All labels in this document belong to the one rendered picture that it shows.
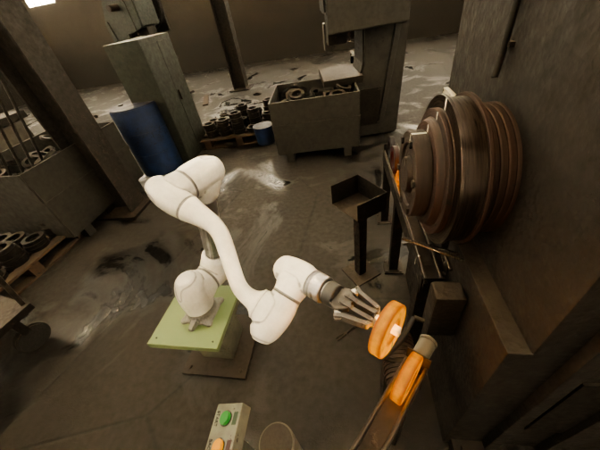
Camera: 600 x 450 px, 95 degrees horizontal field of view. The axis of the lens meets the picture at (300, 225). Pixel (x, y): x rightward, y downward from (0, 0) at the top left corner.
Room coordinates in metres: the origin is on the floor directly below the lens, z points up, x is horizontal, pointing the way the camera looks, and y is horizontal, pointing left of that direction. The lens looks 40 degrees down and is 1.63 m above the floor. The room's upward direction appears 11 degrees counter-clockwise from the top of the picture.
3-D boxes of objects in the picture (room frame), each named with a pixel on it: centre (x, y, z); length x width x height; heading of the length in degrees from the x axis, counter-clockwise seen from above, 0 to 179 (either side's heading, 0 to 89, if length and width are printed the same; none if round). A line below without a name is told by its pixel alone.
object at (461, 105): (0.75, -0.50, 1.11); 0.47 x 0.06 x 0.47; 167
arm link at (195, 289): (0.95, 0.60, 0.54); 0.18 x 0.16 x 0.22; 146
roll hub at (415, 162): (0.77, -0.40, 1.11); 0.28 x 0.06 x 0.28; 167
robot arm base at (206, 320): (0.92, 0.62, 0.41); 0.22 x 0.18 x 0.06; 162
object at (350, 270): (1.32, -0.37, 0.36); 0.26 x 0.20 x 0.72; 22
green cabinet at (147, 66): (4.20, 1.49, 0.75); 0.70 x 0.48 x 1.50; 167
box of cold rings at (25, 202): (3.00, 2.50, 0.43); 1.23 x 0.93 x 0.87; 165
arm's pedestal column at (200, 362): (0.94, 0.61, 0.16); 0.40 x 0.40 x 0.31; 75
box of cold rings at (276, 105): (3.58, -0.47, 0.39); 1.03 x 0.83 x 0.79; 81
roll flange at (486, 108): (0.73, -0.58, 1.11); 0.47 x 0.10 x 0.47; 167
